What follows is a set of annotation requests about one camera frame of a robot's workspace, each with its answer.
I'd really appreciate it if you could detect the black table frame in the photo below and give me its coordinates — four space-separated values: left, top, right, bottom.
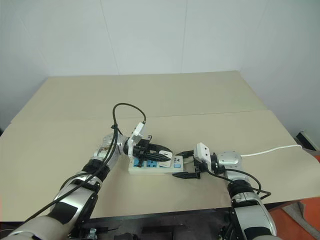
74 206 236 240

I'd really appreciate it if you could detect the black box with white edge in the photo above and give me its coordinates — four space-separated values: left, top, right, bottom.
295 129 320 152

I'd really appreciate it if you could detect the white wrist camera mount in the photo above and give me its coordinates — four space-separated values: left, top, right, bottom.
195 142 211 164
126 121 146 159

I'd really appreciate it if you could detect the white charger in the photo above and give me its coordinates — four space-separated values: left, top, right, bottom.
158 149 174 169

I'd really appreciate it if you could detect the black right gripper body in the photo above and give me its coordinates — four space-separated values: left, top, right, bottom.
192 149 214 180

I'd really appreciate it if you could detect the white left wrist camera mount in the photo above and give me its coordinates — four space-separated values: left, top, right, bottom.
126 121 146 159

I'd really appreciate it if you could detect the white power strip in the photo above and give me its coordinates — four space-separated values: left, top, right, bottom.
128 154 185 176

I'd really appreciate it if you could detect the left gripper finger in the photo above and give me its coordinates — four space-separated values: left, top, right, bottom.
145 142 174 154
139 152 172 162

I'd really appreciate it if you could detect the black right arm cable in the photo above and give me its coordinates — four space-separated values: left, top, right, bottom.
206 171 272 201

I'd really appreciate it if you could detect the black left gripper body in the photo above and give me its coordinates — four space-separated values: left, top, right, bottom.
131 135 154 168

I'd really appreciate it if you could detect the white power strip cable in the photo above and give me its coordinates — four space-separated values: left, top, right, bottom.
184 144 303 165

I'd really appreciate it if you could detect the grey cloth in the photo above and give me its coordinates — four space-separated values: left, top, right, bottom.
281 201 312 226

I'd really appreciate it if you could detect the beige cardboard sheet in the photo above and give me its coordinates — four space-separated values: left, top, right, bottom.
0 108 320 223
10 69 273 125

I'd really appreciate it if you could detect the orange floor mat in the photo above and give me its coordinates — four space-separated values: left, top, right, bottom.
263 154 320 240

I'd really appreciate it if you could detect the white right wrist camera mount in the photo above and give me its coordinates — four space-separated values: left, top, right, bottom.
195 142 211 164

